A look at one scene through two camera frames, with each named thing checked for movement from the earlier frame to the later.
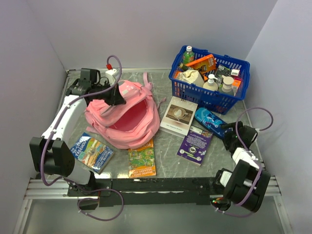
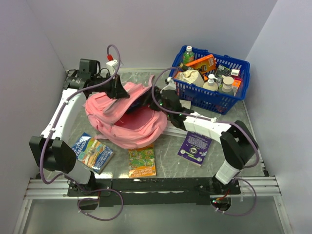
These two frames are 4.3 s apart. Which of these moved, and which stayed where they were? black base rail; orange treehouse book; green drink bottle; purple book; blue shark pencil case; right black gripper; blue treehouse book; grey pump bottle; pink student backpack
Moved: right black gripper; pink student backpack; blue shark pencil case
Stayed: green drink bottle; grey pump bottle; black base rail; purple book; orange treehouse book; blue treehouse book
